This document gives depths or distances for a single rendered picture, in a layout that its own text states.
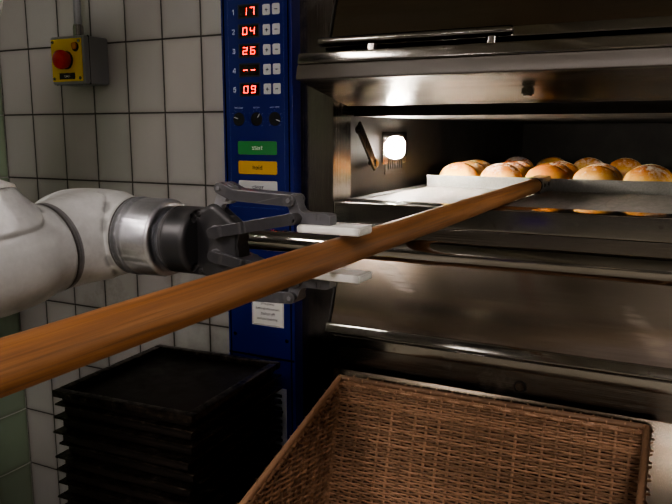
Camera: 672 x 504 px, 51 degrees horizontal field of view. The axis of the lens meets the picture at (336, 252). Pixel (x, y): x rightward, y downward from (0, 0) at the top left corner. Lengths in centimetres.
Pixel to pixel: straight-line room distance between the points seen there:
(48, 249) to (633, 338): 88
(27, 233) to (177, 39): 85
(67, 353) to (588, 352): 95
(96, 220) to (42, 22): 105
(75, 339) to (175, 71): 117
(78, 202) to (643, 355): 87
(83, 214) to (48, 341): 42
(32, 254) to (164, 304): 31
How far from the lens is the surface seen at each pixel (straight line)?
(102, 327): 44
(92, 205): 84
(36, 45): 184
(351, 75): 117
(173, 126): 155
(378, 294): 134
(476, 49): 110
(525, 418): 127
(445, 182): 171
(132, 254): 81
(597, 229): 121
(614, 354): 123
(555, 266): 84
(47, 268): 78
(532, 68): 107
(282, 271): 59
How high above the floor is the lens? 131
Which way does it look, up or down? 10 degrees down
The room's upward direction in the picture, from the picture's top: straight up
